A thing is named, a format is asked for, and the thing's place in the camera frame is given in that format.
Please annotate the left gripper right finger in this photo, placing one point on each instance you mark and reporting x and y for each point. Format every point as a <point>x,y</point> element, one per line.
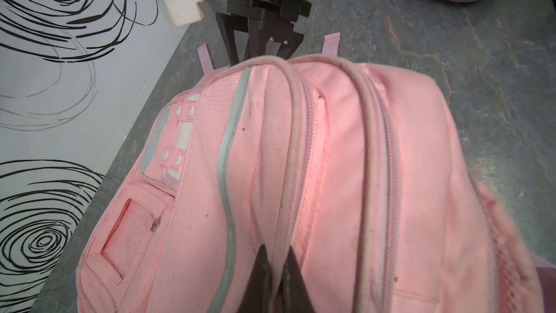
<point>295,298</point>

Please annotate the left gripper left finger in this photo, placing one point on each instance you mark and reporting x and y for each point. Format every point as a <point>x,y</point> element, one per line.
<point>256,298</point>

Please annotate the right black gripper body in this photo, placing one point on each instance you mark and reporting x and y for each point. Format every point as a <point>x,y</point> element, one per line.
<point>264,21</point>

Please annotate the pink student backpack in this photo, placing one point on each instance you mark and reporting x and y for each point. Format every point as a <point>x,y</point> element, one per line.
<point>357,167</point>

